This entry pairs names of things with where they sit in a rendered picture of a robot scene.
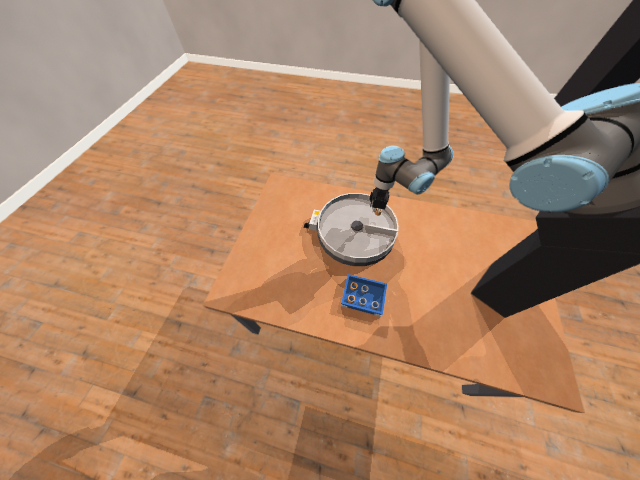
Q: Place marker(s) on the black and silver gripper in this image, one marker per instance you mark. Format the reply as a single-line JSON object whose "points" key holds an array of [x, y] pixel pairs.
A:
{"points": [[377, 200]]}

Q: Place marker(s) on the blue crate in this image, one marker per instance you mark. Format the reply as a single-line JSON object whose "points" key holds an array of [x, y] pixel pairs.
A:
{"points": [[375, 293]]}

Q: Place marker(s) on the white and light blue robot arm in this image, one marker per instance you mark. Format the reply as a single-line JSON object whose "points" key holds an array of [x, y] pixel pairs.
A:
{"points": [[578, 159]]}

